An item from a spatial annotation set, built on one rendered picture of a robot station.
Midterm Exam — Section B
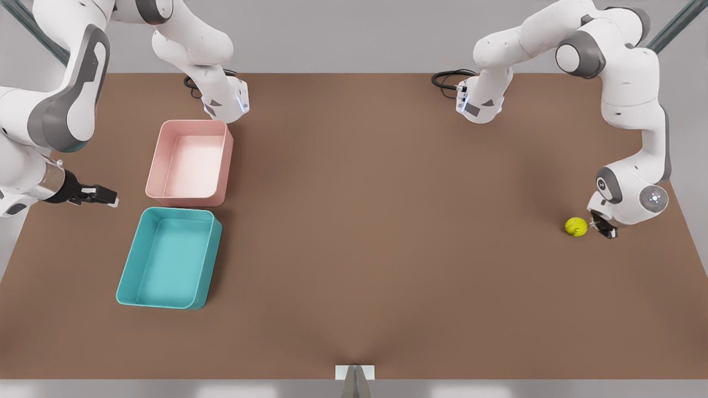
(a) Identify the teal plastic tray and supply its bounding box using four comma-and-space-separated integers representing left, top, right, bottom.
116, 207, 223, 311

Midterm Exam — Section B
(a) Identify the black cable loop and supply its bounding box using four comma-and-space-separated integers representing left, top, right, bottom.
183, 69, 238, 100
431, 69, 478, 100

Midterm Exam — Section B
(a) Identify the silver frame post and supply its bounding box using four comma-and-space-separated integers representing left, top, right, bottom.
0, 0, 71, 66
646, 0, 708, 55
335, 364, 376, 398

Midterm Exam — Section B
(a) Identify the pink plastic tray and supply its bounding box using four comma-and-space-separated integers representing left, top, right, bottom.
145, 119, 234, 207

